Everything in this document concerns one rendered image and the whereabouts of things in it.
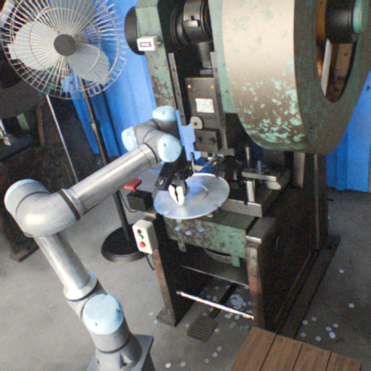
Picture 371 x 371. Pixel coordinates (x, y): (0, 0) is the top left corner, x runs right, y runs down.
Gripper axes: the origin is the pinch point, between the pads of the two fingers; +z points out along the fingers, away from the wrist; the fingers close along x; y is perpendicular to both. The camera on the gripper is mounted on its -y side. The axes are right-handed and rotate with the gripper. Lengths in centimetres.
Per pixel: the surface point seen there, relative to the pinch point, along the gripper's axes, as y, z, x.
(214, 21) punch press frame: 22, -57, -11
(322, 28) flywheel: 28, -52, -43
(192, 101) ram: 26.6, -28.2, 5.3
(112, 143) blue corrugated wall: 147, 64, 185
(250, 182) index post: 21.0, 0.5, -18.4
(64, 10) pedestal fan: 39, -64, 74
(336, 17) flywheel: 27, -55, -47
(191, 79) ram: 26.5, -36.9, 3.9
